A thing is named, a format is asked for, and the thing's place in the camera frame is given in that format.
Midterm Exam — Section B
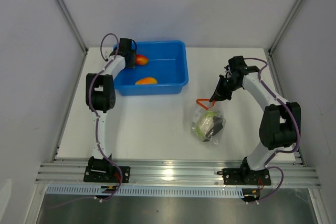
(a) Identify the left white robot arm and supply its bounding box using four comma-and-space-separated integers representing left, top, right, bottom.
84, 38, 137, 184

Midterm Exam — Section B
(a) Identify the grey toy fish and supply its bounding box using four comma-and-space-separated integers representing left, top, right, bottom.
203, 116, 225, 142

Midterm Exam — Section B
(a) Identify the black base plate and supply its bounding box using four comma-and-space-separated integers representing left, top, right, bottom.
216, 168, 271, 186
83, 166, 131, 183

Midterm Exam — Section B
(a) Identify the red orange mango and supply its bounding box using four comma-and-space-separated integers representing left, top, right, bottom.
135, 54, 149, 66

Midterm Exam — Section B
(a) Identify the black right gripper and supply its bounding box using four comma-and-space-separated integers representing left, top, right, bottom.
209, 74, 241, 103

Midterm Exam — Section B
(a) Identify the white slotted cable duct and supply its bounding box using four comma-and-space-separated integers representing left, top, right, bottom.
46, 184, 244, 198

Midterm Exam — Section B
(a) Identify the clear orange-zip plastic bag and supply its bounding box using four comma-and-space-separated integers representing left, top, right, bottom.
191, 99, 226, 148

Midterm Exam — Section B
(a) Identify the blue plastic bin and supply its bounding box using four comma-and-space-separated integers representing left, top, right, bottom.
114, 40, 188, 96

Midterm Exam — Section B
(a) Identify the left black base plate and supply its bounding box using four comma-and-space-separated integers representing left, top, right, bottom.
83, 166, 131, 183

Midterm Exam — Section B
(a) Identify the white cauliflower with leaves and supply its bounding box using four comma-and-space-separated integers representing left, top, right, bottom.
195, 111, 218, 138

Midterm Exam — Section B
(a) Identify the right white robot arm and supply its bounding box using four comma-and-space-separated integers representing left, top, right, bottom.
210, 56, 301, 185

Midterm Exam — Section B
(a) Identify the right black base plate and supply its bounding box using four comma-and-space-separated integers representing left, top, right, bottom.
216, 168, 271, 186

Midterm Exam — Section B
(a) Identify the orange yellow mango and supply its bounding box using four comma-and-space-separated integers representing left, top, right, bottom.
135, 77, 157, 85

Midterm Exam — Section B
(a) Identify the aluminium rail frame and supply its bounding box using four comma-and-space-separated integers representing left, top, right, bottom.
34, 0, 336, 224

